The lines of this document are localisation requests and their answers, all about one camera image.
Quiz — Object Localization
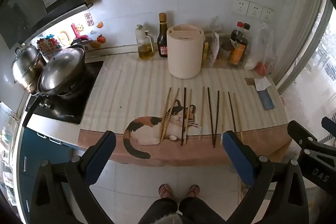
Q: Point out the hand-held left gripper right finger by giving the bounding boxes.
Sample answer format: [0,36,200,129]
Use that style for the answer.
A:
[223,130,309,224]

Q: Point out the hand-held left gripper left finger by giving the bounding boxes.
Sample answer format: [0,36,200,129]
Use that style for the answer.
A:
[33,130,117,224]

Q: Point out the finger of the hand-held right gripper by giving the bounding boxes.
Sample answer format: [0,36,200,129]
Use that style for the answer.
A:
[287,121,320,151]
[321,116,336,141]

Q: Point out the dark wooden chopstick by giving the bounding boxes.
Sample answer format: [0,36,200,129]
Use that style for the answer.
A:
[228,92,237,135]
[213,90,220,148]
[181,87,187,146]
[207,87,215,137]

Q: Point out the light wooden chopsticks group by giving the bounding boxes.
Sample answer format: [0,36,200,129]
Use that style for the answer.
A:
[160,86,244,147]

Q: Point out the cream round utensil holder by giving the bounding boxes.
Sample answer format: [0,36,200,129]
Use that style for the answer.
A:
[167,25,205,80]

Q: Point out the blue smartphone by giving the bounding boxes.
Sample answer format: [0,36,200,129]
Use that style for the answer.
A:
[257,89,275,111]

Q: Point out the person's right sandaled foot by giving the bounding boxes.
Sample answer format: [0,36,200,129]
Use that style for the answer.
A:
[185,184,201,198]

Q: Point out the person's sandaled foot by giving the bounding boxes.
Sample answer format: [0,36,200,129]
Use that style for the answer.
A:
[185,184,201,198]
[157,184,174,200]

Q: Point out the white paper slip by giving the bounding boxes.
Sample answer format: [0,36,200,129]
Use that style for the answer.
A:
[254,78,272,91]

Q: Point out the person's right leg black pants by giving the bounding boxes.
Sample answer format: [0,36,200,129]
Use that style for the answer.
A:
[178,196,227,224]

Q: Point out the person's leg black pants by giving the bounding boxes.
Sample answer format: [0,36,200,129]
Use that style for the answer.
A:
[178,196,227,224]
[138,197,179,224]

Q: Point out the blue kitchen cabinet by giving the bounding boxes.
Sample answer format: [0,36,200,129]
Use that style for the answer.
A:
[5,124,81,214]

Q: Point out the black wok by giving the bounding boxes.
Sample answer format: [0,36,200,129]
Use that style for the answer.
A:
[22,39,88,128]

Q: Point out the cat printed striped mat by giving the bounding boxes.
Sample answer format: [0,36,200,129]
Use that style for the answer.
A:
[78,55,293,167]

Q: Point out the person's left sandaled foot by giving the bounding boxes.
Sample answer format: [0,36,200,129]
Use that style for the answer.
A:
[157,184,174,200]

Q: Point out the black induction cooktop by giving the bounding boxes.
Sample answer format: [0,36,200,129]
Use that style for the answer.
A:
[22,60,104,125]

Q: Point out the person's left leg black pants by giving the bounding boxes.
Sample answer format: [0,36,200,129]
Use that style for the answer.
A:
[138,197,179,224]

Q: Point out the large clear plastic bag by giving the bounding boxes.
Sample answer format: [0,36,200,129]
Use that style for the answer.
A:
[245,21,276,76]

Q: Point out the steel wok lid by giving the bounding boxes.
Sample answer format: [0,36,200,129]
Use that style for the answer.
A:
[39,48,86,94]

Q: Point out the clear plastic storage box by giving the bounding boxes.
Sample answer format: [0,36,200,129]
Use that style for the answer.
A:
[203,31,250,69]

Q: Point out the red cap orange label bottle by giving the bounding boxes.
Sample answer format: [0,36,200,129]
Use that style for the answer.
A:
[229,21,249,68]

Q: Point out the brown lid jar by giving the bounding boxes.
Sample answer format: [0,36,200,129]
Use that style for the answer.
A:
[220,42,233,59]

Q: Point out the white seasoning packet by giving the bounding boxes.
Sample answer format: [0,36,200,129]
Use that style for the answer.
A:
[211,31,220,59]

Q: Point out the glass oil dispenser bottle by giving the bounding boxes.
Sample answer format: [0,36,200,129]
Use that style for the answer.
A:
[135,24,155,60]

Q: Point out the steel stockpot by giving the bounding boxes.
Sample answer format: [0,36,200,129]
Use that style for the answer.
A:
[12,45,44,95]

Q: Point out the black cap dark bottle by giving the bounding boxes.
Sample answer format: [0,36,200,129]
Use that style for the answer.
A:
[243,23,251,62]

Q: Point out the gold cap dark sauce bottle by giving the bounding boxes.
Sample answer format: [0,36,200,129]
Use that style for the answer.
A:
[157,13,168,58]

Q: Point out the small clear plastic bag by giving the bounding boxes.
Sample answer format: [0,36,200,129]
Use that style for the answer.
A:
[209,16,222,33]

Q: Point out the black range hood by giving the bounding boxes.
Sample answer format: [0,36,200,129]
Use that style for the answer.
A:
[0,0,94,50]

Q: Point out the grey window frame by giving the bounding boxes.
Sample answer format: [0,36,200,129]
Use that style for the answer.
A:
[276,0,336,98]

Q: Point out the group of wall stickers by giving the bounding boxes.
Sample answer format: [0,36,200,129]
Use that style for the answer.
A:
[37,13,107,55]

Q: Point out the white wall socket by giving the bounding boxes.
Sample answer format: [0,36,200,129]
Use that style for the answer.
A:
[232,0,250,16]
[261,7,275,21]
[247,2,263,19]

